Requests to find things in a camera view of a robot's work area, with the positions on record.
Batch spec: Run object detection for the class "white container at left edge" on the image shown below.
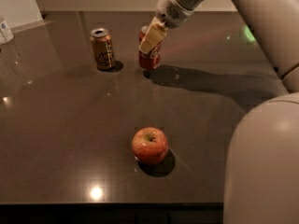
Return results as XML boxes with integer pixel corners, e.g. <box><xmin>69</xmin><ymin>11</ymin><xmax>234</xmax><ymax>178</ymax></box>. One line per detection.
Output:
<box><xmin>0</xmin><ymin>17</ymin><xmax>14</xmax><ymax>44</ymax></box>

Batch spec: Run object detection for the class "red apple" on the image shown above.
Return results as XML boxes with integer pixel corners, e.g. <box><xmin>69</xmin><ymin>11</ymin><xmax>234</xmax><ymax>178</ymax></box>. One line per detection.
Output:
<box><xmin>132</xmin><ymin>127</ymin><xmax>168</xmax><ymax>165</ymax></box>

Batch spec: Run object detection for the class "orange gold soda can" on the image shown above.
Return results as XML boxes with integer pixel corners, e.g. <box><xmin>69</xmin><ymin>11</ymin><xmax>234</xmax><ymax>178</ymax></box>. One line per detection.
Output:
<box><xmin>90</xmin><ymin>28</ymin><xmax>115</xmax><ymax>71</ymax></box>

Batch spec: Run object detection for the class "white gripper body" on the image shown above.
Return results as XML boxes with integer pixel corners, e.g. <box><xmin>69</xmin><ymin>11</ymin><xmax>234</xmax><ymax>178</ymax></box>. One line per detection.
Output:
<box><xmin>155</xmin><ymin>0</ymin><xmax>193</xmax><ymax>29</ymax></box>

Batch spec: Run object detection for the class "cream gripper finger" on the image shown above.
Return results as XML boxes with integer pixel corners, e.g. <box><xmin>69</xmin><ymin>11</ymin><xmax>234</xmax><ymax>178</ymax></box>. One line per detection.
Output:
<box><xmin>138</xmin><ymin>17</ymin><xmax>167</xmax><ymax>54</ymax></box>

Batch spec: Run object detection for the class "red Coca-Cola can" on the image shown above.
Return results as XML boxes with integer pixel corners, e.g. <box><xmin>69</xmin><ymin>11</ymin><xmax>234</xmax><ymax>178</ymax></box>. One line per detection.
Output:
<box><xmin>137</xmin><ymin>24</ymin><xmax>163</xmax><ymax>71</ymax></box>

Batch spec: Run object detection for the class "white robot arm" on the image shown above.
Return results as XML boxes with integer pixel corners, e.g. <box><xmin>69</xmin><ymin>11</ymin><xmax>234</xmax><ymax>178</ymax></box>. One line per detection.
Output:
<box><xmin>139</xmin><ymin>0</ymin><xmax>299</xmax><ymax>224</ymax></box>

